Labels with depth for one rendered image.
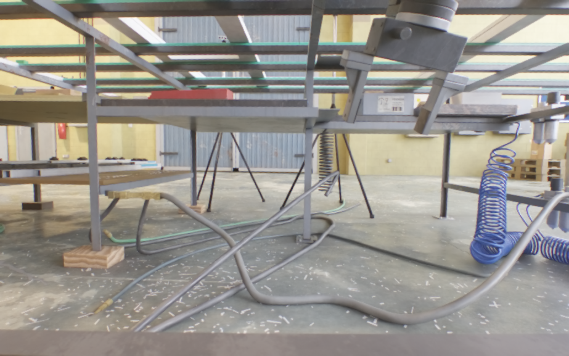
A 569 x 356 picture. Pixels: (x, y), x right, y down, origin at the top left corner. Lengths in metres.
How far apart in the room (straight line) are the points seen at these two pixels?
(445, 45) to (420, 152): 7.28
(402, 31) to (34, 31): 10.10
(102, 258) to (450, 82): 1.12
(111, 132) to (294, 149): 4.43
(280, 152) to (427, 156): 3.60
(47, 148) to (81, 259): 8.45
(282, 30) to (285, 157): 3.04
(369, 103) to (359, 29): 6.12
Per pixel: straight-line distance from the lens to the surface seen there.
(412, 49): 0.48
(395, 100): 1.43
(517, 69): 1.71
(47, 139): 9.64
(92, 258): 1.22
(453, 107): 1.46
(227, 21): 1.16
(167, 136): 7.81
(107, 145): 8.18
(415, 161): 7.71
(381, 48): 0.46
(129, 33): 1.38
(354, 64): 0.46
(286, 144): 7.11
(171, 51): 1.39
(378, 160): 7.43
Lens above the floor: 0.39
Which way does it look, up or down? 4 degrees down
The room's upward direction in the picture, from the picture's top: 1 degrees clockwise
